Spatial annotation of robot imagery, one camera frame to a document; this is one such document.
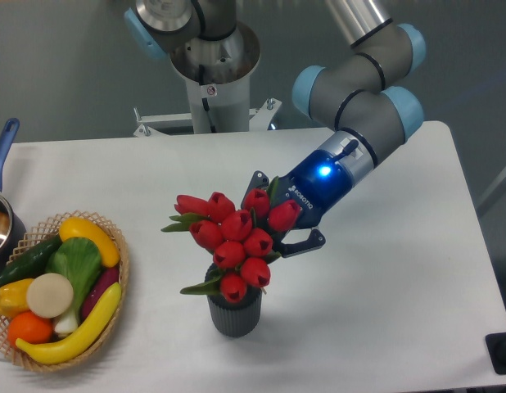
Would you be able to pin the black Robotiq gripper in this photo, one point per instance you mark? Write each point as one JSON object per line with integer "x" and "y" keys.
{"x": 316, "y": 185}

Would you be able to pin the red tulip bouquet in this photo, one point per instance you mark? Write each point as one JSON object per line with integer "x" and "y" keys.
{"x": 241, "y": 241}

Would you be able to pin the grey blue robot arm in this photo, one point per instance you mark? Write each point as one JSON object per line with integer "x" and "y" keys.
{"x": 360, "y": 101}

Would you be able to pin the dark grey ribbed vase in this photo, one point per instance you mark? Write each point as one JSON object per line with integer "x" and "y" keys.
{"x": 236, "y": 319}

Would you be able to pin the purple toy sweet potato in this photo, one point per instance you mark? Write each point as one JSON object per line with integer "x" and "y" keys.
{"x": 105, "y": 280}

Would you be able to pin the yellow toy squash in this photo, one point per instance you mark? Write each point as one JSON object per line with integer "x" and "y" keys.
{"x": 81, "y": 227}

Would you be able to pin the green toy bok choy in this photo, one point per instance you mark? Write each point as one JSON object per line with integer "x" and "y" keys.
{"x": 77, "y": 259}

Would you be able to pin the white furniture leg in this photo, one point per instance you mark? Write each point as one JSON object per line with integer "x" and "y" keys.
{"x": 492, "y": 194}

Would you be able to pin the yellow toy banana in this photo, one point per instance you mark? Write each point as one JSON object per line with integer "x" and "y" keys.
{"x": 82, "y": 338}

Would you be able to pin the woven wicker basket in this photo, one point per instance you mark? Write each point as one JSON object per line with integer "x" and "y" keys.
{"x": 38, "y": 233}

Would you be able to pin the black device at edge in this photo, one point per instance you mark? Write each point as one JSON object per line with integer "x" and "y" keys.
{"x": 496, "y": 345}

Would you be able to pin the beige round toy disc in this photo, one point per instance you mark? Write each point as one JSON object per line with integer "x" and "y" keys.
{"x": 49, "y": 295}

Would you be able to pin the green toy cucumber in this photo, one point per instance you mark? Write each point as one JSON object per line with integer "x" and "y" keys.
{"x": 31, "y": 263}

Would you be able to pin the orange toy fruit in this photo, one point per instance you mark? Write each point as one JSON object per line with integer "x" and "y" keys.
{"x": 31, "y": 328}

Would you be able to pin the yellow toy bell pepper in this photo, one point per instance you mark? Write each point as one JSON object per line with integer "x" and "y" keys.
{"x": 13, "y": 298}

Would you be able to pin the white metal base frame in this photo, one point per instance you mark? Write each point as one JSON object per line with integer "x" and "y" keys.
{"x": 260, "y": 119}

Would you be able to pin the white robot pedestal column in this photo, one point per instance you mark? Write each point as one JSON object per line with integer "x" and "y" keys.
{"x": 217, "y": 78}

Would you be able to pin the blue handled saucepan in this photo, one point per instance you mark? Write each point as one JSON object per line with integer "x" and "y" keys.
{"x": 12, "y": 229}

